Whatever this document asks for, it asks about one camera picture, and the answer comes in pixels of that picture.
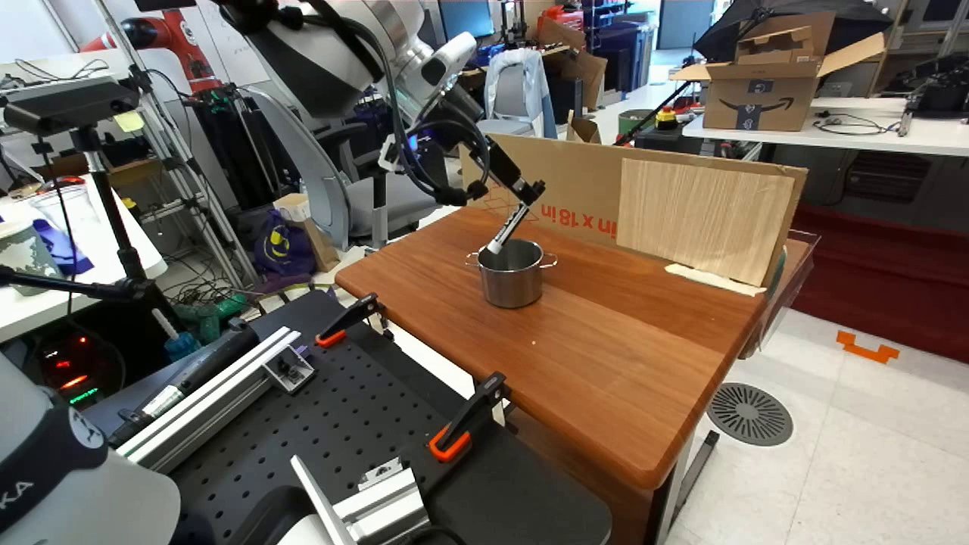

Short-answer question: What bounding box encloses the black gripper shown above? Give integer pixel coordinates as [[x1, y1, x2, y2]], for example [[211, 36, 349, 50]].
[[468, 133, 548, 212]]

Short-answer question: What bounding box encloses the black and white marker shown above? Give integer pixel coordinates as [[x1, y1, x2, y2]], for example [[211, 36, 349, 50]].
[[483, 196, 536, 262]]

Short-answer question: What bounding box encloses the stainless steel pot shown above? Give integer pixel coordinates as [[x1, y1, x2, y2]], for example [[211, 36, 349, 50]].
[[462, 238, 559, 311]]

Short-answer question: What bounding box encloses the brown cardboard sheet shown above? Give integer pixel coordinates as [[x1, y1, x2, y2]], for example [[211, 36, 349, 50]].
[[454, 127, 812, 290]]

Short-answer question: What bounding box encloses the light blue plastic chair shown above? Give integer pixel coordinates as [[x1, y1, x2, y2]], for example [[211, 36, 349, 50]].
[[483, 45, 559, 143]]

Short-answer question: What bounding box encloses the grey office chair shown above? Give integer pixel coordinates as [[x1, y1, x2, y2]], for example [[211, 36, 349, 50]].
[[238, 84, 449, 251]]

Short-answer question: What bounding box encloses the light wooden panel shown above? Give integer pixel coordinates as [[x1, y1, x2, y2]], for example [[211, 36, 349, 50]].
[[616, 154, 799, 289]]

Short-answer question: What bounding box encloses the black computer monitor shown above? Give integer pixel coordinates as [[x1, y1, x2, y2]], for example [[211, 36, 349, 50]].
[[438, 0, 498, 45]]

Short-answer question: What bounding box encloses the open Amazon cardboard box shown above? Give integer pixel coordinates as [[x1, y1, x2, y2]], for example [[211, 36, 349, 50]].
[[673, 8, 890, 133]]

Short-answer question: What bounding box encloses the purple bag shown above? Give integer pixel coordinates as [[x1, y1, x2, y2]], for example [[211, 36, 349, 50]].
[[245, 207, 323, 284]]

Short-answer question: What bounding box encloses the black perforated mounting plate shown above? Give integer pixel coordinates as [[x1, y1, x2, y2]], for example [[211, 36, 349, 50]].
[[86, 289, 616, 545]]

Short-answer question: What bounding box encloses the grey metal table leg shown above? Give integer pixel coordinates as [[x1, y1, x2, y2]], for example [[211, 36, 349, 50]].
[[661, 430, 725, 545]]

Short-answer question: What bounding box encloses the red machine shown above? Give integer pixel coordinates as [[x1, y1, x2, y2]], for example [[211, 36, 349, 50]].
[[86, 5, 225, 97]]

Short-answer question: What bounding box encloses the white table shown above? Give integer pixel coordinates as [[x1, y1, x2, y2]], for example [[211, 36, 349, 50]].
[[682, 95, 969, 161]]

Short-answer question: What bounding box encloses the yellow sticky note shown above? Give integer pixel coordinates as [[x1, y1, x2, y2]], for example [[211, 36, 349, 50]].
[[112, 106, 147, 137]]

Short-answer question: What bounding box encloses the black tripod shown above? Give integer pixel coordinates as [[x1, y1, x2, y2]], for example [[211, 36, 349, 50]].
[[0, 125, 180, 335]]

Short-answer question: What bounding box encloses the black bag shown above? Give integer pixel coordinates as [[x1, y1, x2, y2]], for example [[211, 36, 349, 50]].
[[902, 55, 969, 121]]

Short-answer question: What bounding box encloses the white desk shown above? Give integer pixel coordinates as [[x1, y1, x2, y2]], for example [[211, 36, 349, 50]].
[[0, 173, 170, 345]]

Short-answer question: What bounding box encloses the blue cloth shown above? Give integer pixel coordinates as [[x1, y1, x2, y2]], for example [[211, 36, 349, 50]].
[[26, 216, 96, 281]]

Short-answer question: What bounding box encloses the black control box with lights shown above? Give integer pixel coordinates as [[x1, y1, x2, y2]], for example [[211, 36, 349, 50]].
[[24, 323, 134, 407]]

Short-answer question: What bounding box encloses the black clamp orange handle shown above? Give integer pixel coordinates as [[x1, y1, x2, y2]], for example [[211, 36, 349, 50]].
[[426, 373, 510, 467], [313, 295, 389, 356]]

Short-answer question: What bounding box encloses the black cable coil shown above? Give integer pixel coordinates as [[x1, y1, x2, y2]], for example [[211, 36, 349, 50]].
[[812, 106, 902, 139]]

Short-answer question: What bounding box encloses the aluminium extrusion rail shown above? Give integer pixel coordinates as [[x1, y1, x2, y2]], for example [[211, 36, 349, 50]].
[[288, 452, 432, 545], [114, 323, 317, 475]]

